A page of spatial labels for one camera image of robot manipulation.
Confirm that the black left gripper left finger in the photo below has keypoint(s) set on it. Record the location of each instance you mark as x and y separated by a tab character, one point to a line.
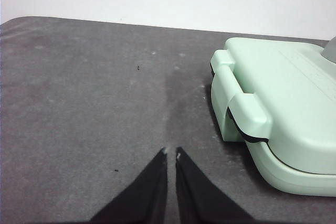
147	197

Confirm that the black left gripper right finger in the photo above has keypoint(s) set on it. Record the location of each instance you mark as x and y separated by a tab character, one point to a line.
199	200

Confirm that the mint green griddle cover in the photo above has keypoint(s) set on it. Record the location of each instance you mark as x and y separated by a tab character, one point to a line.
288	90

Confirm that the mint green breakfast machine base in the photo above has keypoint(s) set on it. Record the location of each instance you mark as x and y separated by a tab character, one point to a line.
288	179

